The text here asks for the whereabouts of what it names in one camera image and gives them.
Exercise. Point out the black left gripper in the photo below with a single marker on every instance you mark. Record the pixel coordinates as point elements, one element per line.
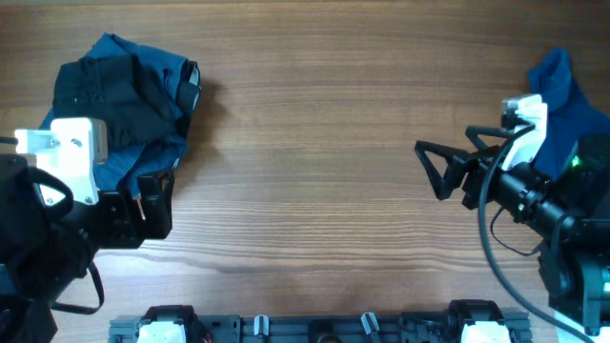
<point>159,204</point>

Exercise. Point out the folded navy blue shirt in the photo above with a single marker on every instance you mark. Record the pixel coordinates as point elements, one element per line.
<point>180,79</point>

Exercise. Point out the blue polo shirt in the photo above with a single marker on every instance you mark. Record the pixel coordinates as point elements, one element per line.
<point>570,114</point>

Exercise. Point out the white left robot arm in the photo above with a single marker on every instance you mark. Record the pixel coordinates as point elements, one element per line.
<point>48,239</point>

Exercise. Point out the black t-shirt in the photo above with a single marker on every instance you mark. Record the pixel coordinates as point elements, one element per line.
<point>120,91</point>

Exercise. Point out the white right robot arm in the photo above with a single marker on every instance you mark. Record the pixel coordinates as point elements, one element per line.
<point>570,215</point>

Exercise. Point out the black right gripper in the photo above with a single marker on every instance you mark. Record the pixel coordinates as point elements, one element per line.
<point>457,161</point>

